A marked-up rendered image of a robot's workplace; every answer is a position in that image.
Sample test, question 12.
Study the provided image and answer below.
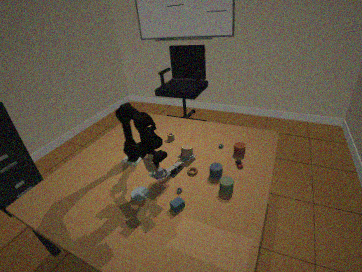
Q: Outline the small blue block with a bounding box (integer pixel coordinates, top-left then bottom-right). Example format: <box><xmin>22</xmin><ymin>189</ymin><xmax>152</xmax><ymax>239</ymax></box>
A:
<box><xmin>170</xmin><ymin>196</ymin><xmax>185</xmax><ymax>213</ymax></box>

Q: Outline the tan cup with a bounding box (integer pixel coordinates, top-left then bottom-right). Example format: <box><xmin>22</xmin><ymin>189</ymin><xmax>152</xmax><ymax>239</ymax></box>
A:
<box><xmin>143</xmin><ymin>154</ymin><xmax>160</xmax><ymax>173</ymax></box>
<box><xmin>181</xmin><ymin>144</ymin><xmax>193</xmax><ymax>157</ymax></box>

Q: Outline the red round dish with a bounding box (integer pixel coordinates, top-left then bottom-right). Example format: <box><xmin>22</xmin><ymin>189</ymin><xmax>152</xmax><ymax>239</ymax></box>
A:
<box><xmin>234</xmin><ymin>142</ymin><xmax>245</xmax><ymax>157</ymax></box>

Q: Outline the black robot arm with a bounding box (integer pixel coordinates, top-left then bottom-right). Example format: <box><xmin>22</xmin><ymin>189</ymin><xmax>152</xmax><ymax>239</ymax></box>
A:
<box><xmin>115</xmin><ymin>102</ymin><xmax>163</xmax><ymax>162</ymax></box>

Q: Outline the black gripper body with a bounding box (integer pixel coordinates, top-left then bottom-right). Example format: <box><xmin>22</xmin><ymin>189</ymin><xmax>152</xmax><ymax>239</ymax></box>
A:
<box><xmin>132</xmin><ymin>142</ymin><xmax>167</xmax><ymax>162</ymax></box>

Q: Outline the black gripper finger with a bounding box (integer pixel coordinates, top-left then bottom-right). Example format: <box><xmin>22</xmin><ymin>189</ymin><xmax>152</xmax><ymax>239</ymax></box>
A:
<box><xmin>136</xmin><ymin>152</ymin><xmax>147</xmax><ymax>160</ymax></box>
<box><xmin>152</xmin><ymin>159</ymin><xmax>159</xmax><ymax>168</ymax></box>

